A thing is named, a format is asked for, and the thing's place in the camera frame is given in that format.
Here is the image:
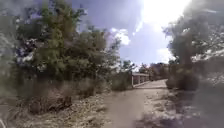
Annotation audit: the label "pale railing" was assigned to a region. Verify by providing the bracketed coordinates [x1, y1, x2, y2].
[130, 72, 152, 89]

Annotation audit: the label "distant trees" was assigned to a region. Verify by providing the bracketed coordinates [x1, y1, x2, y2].
[137, 62, 172, 81]

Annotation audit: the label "pale dirt path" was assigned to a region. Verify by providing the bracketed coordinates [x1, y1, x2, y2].
[99, 78, 174, 128]

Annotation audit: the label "thicket of green trees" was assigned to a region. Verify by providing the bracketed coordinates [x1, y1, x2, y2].
[0, 0, 135, 98]

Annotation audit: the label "dry leaf-strewn ground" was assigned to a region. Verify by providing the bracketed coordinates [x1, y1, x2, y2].
[0, 87, 118, 128]

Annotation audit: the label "dry brown bush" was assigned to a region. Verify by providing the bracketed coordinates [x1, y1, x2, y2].
[26, 94, 73, 115]

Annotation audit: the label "shaded trees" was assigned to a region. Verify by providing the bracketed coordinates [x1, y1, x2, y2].
[162, 0, 224, 92]

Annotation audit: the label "shaded bare ground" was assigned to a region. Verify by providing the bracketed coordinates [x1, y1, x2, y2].
[138, 85, 224, 128]

